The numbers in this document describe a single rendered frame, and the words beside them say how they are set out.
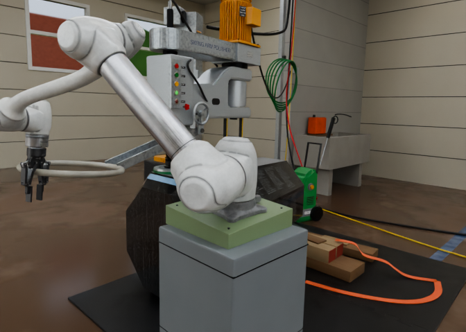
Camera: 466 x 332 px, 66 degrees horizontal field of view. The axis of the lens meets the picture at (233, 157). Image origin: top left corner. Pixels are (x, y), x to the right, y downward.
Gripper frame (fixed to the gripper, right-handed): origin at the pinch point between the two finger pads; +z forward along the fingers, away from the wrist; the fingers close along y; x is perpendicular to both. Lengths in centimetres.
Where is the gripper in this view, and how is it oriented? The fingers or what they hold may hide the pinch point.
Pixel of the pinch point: (34, 193)
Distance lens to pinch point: 180.0
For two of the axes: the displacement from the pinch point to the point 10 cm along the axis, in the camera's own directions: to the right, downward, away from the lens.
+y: 3.6, -0.3, 9.3
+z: -0.9, 9.9, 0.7
